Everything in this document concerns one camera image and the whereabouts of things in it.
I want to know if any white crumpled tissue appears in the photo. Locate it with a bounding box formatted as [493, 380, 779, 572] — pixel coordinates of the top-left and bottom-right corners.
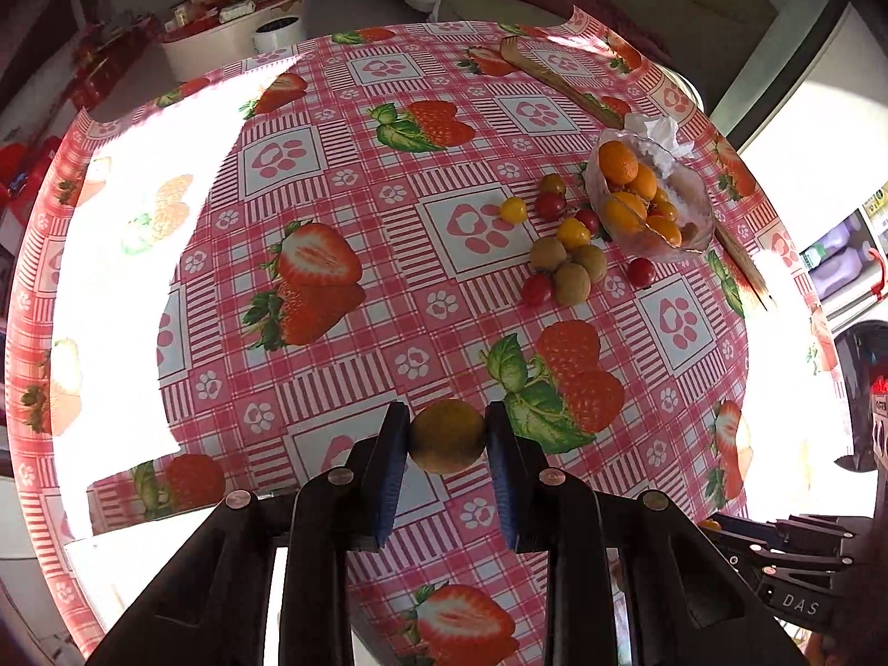
[623, 113, 694, 158]

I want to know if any green-brown longan fruit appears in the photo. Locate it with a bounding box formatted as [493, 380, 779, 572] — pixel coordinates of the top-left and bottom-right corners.
[408, 400, 485, 475]

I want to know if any orange mandarin in bowl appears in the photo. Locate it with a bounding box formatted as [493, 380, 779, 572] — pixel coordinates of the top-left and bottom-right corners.
[598, 140, 638, 188]

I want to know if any metal rectangular tray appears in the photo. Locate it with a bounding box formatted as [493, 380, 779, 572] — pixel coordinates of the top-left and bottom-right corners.
[65, 492, 289, 664]

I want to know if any white round side table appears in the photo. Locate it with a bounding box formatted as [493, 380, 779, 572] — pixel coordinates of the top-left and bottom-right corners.
[159, 0, 304, 83]

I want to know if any pink strawberry checkered tablecloth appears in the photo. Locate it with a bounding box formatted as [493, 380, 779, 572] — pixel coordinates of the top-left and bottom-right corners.
[4, 12, 852, 653]

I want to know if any glass fruit bowl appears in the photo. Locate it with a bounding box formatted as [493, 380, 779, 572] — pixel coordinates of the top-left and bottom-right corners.
[583, 128, 715, 261]

